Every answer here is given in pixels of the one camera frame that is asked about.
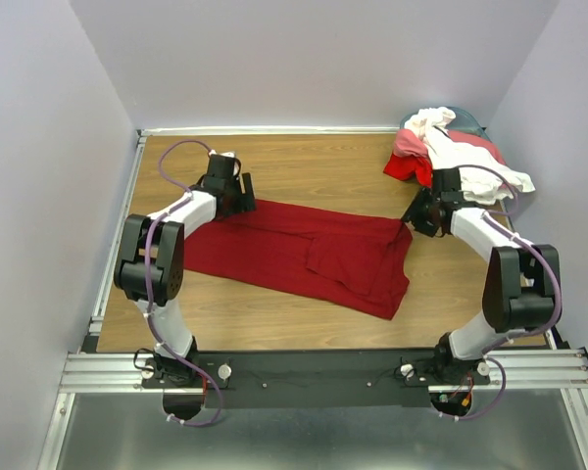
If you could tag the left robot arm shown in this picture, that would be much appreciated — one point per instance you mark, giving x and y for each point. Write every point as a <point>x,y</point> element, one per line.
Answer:
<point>149,267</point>

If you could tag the pink t shirt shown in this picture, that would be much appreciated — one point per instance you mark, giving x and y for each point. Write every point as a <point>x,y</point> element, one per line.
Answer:
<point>406,144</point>

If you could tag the white t shirt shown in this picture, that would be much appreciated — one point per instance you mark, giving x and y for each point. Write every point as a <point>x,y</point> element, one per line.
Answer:
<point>482,176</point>

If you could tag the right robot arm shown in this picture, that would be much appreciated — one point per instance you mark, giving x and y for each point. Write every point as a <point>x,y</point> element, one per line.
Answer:
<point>522,295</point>

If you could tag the aluminium frame extrusion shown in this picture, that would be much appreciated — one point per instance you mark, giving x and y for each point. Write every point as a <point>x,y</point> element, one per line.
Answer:
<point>524,369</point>

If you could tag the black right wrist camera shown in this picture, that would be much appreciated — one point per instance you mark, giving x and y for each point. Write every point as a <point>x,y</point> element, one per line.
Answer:
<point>446,185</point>

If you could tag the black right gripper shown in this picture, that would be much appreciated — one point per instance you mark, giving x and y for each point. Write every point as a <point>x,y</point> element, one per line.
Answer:
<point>413,212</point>

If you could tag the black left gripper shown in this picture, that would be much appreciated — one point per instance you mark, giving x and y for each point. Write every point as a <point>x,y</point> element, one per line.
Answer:
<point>245,202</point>

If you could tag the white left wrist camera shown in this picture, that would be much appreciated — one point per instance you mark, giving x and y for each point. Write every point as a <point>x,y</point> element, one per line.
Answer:
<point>229,154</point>

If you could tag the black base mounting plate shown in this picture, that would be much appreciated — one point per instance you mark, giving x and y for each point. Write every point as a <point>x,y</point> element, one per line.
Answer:
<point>189,391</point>

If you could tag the dark red t shirt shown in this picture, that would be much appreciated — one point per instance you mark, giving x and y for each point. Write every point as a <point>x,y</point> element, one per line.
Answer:
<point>355,261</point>

